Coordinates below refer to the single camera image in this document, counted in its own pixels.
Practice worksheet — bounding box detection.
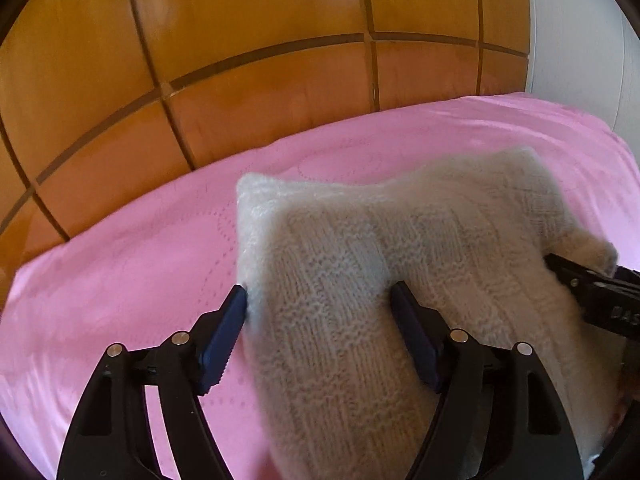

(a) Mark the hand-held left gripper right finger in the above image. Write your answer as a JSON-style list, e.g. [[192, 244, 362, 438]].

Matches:
[[390, 281, 586, 480]]

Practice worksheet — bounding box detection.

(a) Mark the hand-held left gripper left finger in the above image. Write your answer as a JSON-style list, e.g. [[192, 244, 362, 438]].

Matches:
[[56, 285, 249, 480]]

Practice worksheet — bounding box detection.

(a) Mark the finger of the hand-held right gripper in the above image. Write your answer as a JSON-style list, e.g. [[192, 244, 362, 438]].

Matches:
[[542, 253, 617, 311]]

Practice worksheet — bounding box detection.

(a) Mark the cream knitted sweater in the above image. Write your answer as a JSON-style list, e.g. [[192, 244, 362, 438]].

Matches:
[[235, 147, 621, 480]]

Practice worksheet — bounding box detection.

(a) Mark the pink blanket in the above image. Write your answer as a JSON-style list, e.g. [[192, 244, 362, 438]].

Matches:
[[0, 92, 640, 480]]

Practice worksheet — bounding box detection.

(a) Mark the wooden wardrobe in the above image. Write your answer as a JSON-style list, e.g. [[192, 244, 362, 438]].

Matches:
[[0, 0, 531, 306]]

